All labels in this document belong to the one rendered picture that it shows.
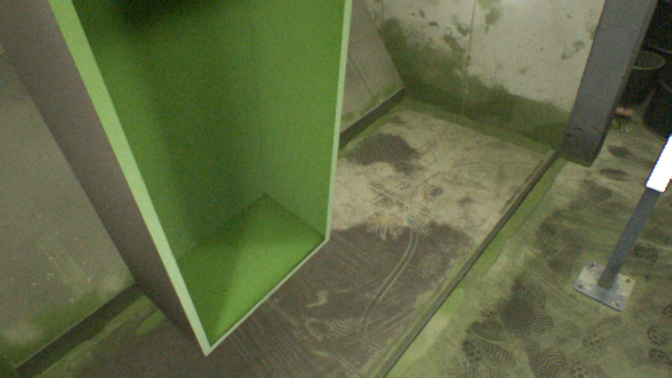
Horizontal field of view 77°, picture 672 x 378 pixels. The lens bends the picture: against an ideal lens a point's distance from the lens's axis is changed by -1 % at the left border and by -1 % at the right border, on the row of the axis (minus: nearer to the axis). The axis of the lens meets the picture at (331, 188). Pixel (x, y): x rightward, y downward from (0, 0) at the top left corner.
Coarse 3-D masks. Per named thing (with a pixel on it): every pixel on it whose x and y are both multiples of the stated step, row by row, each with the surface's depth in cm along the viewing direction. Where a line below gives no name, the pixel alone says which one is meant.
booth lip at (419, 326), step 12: (552, 156) 253; (528, 192) 233; (516, 204) 227; (504, 216) 221; (492, 228) 216; (480, 252) 206; (468, 264) 201; (456, 276) 197; (444, 300) 190; (432, 312) 184; (420, 324) 180; (408, 336) 177; (396, 360) 171; (384, 372) 167
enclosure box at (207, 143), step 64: (0, 0) 62; (64, 0) 50; (128, 0) 92; (192, 0) 104; (256, 0) 116; (320, 0) 101; (64, 64) 59; (128, 64) 100; (192, 64) 114; (256, 64) 132; (320, 64) 114; (64, 128) 82; (128, 128) 109; (192, 128) 127; (256, 128) 151; (320, 128) 129; (128, 192) 77; (192, 192) 142; (256, 192) 173; (320, 192) 150; (128, 256) 121; (192, 256) 157; (256, 256) 158; (192, 320) 115
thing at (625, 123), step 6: (618, 108) 272; (624, 108) 269; (618, 114) 271; (624, 114) 269; (612, 120) 273; (618, 120) 272; (624, 120) 270; (630, 120) 273; (612, 126) 273; (618, 126) 273; (624, 126) 270; (630, 126) 271
